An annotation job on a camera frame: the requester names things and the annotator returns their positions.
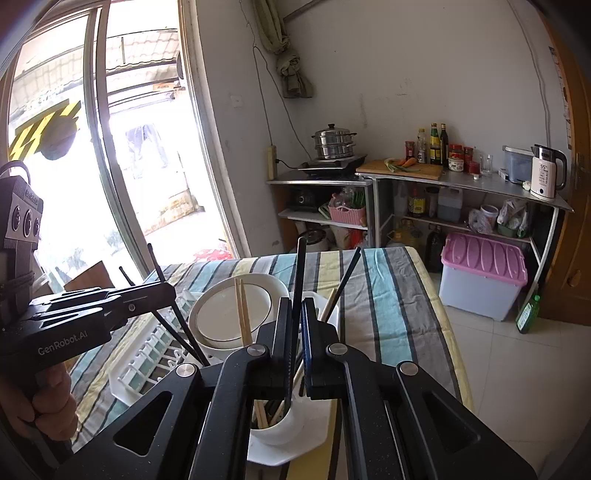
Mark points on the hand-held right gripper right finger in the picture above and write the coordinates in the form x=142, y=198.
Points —
x=307, y=350

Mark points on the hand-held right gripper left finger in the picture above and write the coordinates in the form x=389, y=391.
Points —
x=284, y=341

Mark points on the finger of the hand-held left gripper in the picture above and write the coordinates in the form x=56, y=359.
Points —
x=92, y=311
x=157, y=291

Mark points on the white utensil cup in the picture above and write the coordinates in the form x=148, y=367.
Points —
x=281, y=429

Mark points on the person's left hand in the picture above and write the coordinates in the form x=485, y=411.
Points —
x=55, y=406

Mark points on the wooden chair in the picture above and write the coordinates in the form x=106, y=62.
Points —
x=92, y=277

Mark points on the white plastic dish rack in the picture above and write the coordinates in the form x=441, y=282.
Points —
x=314, y=434

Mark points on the striped tablecloth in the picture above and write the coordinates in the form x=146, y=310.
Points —
x=392, y=314

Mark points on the white rice cooker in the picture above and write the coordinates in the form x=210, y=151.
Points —
x=316, y=240

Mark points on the pink plastic basket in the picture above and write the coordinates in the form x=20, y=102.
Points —
x=346, y=216

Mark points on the black kitchen appliance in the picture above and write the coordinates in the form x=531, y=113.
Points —
x=302, y=201

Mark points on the yellow green oil jug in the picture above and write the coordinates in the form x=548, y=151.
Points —
x=404, y=235

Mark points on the sliding glass door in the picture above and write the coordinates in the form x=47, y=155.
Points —
x=203, y=147

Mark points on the dark plastic jug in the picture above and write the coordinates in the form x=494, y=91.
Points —
x=434, y=249

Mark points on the beige power strip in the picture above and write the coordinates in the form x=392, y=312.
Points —
x=271, y=161

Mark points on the black induction cooker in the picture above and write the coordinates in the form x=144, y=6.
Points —
x=332, y=165

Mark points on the dark bottle with yellow label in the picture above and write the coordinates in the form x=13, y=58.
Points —
x=416, y=203

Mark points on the storage box with pink lid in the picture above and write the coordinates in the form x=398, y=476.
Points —
x=480, y=277

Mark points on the white plastic jerrycan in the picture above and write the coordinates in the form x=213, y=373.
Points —
x=449, y=205

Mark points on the green onion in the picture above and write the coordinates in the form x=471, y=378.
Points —
x=392, y=165

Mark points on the steel steamer pot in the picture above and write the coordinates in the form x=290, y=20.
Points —
x=334, y=143

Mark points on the wooden cutting board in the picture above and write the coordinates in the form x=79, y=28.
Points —
x=415, y=174

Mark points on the carrot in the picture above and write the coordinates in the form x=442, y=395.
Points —
x=407, y=162

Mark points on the green bottle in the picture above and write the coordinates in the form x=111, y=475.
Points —
x=526, y=314

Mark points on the red lid jar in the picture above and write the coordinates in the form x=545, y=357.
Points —
x=410, y=151

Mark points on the clear bottle with yellow cap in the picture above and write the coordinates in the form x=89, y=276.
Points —
x=422, y=147

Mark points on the yellow label sauce bottle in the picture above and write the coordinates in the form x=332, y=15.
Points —
x=435, y=147

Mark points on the white plastic bags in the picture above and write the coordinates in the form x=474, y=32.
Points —
x=508, y=217

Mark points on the long steel shelf table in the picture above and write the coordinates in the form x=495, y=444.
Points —
x=485, y=184

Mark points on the dark oil bottle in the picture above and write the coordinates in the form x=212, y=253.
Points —
x=444, y=147

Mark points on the red chilli jar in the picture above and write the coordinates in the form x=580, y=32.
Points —
x=456, y=151

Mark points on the small red jar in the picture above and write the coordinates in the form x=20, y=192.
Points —
x=469, y=159

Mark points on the drinking glass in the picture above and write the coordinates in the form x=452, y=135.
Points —
x=486, y=165

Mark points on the hanging green cloth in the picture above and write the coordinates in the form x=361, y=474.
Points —
x=286, y=60

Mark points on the clear plastic container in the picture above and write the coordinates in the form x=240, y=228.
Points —
x=515, y=164

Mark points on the white electric kettle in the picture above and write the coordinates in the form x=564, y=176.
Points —
x=545, y=177

